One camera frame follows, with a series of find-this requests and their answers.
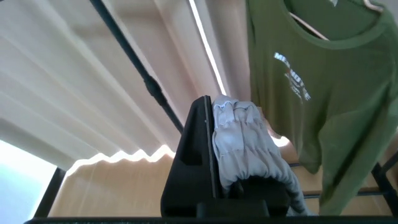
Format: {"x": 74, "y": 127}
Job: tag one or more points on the pale grey garment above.
{"x": 245, "y": 143}

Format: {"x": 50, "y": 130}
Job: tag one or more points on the pink clothes hanger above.
{"x": 311, "y": 28}

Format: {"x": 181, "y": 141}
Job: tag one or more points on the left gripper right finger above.
{"x": 264, "y": 193}

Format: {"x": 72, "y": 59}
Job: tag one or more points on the green sleeveless shirt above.
{"x": 342, "y": 109}

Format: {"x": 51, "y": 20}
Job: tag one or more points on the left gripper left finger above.
{"x": 192, "y": 180}

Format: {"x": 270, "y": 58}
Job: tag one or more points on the black clothes rack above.
{"x": 152, "y": 87}

